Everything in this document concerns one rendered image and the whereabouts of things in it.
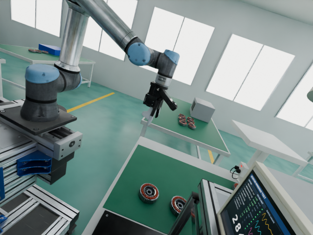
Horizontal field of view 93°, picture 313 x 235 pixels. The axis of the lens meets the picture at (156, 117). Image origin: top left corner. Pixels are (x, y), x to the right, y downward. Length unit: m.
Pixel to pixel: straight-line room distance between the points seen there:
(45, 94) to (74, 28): 0.32
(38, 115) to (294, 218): 0.88
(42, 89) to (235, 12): 4.77
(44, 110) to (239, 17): 4.81
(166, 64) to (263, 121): 5.08
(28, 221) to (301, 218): 1.45
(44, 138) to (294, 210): 0.85
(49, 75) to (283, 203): 0.83
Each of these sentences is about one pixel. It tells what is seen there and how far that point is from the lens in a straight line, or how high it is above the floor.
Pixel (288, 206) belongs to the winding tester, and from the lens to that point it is 0.37.
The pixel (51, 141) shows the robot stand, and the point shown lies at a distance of 0.83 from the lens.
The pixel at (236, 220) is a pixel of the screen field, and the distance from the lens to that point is 0.47.
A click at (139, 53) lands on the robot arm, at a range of 0.56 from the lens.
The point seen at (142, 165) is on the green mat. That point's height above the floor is 0.75.
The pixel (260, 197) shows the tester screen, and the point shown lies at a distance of 0.42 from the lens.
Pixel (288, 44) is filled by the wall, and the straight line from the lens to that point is 5.44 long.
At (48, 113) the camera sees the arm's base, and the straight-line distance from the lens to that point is 0.85.
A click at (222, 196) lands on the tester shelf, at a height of 1.11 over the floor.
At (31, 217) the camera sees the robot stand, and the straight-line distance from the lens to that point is 1.52.
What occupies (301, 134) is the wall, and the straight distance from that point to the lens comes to 6.29.
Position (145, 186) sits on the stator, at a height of 0.78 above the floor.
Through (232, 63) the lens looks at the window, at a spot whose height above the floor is 1.95.
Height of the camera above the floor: 1.47
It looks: 21 degrees down
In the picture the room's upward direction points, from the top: 20 degrees clockwise
